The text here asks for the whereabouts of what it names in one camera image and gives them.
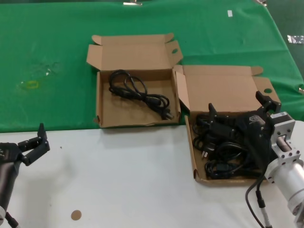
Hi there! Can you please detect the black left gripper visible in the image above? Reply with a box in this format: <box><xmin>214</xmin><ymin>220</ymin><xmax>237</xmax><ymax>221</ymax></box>
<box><xmin>0</xmin><ymin>123</ymin><xmax>51</xmax><ymax>209</ymax></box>

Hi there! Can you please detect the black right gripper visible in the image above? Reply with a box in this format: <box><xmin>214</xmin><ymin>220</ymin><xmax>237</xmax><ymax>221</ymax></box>
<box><xmin>208</xmin><ymin>91</ymin><xmax>281</xmax><ymax>175</ymax></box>

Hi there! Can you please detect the black power cable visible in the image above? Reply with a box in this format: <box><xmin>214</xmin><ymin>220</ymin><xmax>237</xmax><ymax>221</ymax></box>
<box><xmin>108</xmin><ymin>69</ymin><xmax>175</xmax><ymax>121</ymax></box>
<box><xmin>204</xmin><ymin>159</ymin><xmax>262</xmax><ymax>180</ymax></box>
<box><xmin>192</xmin><ymin>113</ymin><xmax>250</xmax><ymax>164</ymax></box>

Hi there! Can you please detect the open cardboard box with torn rim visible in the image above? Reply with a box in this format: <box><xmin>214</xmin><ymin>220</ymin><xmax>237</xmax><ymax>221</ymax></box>
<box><xmin>85</xmin><ymin>33</ymin><xmax>185</xmax><ymax>129</ymax></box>

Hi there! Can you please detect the crumpled silver foil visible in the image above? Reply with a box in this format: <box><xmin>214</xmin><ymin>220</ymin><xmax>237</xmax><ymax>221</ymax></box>
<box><xmin>286</xmin><ymin>35</ymin><xmax>304</xmax><ymax>45</ymax></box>

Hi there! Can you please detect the green tablecloth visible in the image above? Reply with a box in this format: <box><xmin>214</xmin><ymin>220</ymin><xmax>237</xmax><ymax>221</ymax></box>
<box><xmin>0</xmin><ymin>0</ymin><xmax>304</xmax><ymax>133</ymax></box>

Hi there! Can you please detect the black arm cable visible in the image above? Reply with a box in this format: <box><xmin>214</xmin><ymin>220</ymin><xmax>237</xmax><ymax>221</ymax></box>
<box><xmin>4</xmin><ymin>211</ymin><xmax>20</xmax><ymax>228</ymax></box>
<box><xmin>244</xmin><ymin>172</ymin><xmax>266</xmax><ymax>228</ymax></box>

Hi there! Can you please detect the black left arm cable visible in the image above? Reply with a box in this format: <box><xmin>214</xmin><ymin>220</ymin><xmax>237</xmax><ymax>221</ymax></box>
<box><xmin>4</xmin><ymin>211</ymin><xmax>20</xmax><ymax>228</ymax></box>

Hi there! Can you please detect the cable with silver connector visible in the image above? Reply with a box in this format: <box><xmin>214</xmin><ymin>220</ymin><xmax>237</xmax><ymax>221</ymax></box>
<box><xmin>255</xmin><ymin>190</ymin><xmax>273</xmax><ymax>228</ymax></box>

